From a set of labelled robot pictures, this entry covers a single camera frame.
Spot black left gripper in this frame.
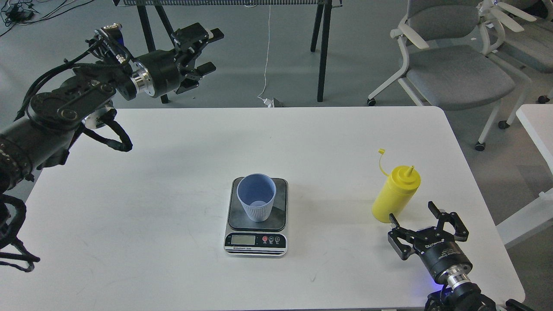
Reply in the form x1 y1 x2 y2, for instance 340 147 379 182
130 23 224 98

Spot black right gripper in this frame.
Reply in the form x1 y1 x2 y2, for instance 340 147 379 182
388 201 473 285

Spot yellow squeeze bottle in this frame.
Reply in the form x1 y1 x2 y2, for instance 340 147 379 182
372 149 421 224

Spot blue plastic cup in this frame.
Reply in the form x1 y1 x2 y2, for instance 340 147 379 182
236 173 277 222

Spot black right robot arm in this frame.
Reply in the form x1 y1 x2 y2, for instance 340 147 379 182
388 201 532 311

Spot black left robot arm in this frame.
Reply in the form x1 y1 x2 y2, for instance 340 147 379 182
0 23 224 273

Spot digital kitchen scale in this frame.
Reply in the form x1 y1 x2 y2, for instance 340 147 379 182
224 177 288 256

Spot white power adapter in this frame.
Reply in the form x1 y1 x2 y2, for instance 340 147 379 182
261 97 284 108

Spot white hanging cable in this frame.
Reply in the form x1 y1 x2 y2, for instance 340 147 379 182
257 3 272 101

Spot black metal table frame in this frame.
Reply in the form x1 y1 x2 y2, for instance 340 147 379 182
108 0 343 104

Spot black floor cables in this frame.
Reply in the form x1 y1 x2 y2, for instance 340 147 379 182
0 0 95 37

